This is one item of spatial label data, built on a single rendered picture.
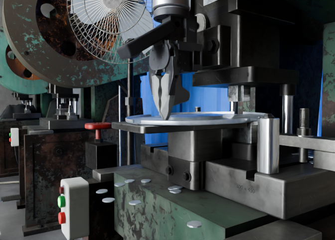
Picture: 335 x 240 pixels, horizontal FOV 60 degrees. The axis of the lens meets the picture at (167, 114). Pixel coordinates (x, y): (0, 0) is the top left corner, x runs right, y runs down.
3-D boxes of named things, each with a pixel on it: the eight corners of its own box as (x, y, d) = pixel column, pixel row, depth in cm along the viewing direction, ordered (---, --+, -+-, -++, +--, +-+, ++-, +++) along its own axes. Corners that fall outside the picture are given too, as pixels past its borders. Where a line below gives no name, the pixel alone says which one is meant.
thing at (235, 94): (241, 101, 65) (241, 84, 65) (225, 101, 69) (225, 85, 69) (250, 101, 67) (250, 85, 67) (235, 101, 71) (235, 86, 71)
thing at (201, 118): (196, 113, 81) (196, 110, 81) (297, 116, 58) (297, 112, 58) (100, 121, 63) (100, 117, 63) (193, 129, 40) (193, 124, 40)
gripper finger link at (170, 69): (179, 95, 54) (180, 47, 53) (173, 94, 53) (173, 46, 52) (165, 95, 58) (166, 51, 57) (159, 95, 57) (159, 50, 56)
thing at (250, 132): (251, 143, 60) (251, 121, 60) (203, 136, 73) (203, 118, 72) (278, 140, 65) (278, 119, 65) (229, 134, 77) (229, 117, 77)
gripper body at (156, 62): (203, 73, 57) (203, 12, 57) (166, 70, 53) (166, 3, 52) (180, 76, 64) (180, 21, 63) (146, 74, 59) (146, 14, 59)
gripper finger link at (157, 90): (184, 119, 60) (184, 74, 60) (160, 120, 57) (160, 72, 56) (175, 118, 63) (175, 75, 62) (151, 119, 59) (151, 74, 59)
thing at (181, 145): (143, 206, 47) (142, 123, 47) (110, 185, 59) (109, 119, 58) (248, 183, 61) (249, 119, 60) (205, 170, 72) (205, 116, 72)
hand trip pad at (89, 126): (90, 151, 80) (89, 124, 80) (83, 149, 85) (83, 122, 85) (113, 149, 84) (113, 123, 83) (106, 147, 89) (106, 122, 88)
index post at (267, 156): (269, 175, 45) (270, 113, 45) (254, 171, 48) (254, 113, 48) (280, 173, 47) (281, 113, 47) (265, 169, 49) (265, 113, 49)
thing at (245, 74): (252, 94, 56) (252, 65, 56) (189, 96, 73) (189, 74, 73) (301, 95, 65) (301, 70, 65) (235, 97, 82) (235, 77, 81)
